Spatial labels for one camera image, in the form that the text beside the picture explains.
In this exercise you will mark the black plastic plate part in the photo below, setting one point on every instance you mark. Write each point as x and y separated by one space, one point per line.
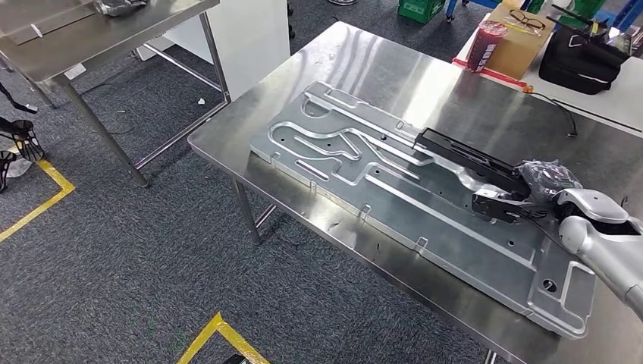
452 150

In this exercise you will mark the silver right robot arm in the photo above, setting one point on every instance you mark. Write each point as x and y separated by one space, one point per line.
603 241

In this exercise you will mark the steel workbench table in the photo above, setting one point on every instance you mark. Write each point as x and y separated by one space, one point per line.
402 65

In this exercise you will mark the black robot torso part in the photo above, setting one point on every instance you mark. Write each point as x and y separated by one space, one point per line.
233 359

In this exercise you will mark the stamped metal panel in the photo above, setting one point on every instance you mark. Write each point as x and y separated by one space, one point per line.
402 201

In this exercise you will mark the green plastic crate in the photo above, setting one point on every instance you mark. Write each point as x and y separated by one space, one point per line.
419 9

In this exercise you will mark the yellow floor tape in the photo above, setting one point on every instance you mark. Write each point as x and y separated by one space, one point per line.
202 341

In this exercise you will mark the red tape strip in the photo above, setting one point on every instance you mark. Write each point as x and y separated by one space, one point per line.
502 76

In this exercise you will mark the red drink cup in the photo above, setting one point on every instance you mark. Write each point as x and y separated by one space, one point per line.
484 50

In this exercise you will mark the brown cardboard box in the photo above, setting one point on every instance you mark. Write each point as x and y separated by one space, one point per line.
517 55

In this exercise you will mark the steel side table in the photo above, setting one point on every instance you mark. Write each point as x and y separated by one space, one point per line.
125 30

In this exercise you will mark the plastic wrapped object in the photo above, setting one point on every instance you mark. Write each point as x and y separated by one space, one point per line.
118 7

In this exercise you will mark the white label tag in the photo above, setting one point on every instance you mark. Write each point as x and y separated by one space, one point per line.
75 72

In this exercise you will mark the black bag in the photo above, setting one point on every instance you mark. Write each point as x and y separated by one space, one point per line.
577 70

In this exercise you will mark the black ribbed caster pedal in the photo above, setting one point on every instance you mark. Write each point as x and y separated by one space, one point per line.
27 143
6 171

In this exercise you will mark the white desk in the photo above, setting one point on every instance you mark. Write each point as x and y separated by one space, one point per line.
618 105

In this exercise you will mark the green plastic container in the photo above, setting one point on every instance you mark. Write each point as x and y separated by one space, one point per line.
585 7

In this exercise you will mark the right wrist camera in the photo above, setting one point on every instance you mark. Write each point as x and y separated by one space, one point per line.
497 206

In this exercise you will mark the black frame glasses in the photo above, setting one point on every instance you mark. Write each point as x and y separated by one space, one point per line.
535 23

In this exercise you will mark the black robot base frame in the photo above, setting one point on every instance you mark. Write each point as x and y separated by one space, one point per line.
22 107

